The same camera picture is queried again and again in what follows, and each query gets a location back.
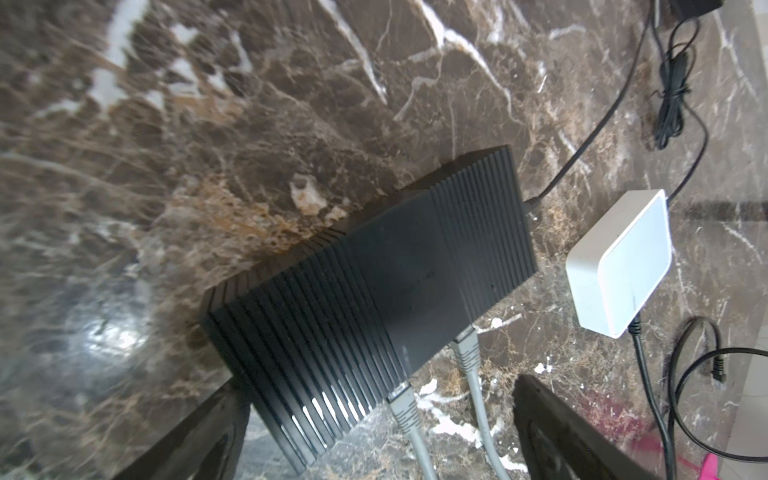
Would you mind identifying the grey ethernet cable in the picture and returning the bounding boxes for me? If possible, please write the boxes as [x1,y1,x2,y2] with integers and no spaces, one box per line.
[386,383,439,480]
[449,325,512,480]

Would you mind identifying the black network switch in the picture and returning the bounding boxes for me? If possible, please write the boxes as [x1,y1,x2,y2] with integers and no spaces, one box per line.
[199,146,537,472]

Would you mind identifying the black cable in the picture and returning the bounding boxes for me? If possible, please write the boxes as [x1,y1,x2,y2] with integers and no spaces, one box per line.
[627,315,768,480]

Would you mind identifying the grey ethernet cable upper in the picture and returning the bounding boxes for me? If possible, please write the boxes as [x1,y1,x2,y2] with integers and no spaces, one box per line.
[449,325,512,480]

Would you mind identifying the white router box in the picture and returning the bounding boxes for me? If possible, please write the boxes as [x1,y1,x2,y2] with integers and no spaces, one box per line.
[566,189,672,339]

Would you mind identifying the black power adapter with cable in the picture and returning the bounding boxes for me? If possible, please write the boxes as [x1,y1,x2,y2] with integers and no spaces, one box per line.
[523,0,661,211]

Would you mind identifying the grey ethernet cable lower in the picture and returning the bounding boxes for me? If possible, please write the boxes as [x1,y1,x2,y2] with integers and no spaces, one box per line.
[386,383,439,480]

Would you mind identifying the pink plastic goblet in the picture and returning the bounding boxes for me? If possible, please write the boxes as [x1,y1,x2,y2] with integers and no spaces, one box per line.
[698,453,719,480]

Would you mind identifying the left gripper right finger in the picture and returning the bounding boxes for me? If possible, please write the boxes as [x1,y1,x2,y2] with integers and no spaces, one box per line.
[513,375,654,479]

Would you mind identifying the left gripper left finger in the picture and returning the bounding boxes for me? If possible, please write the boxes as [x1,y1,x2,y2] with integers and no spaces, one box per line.
[115,378,250,479]

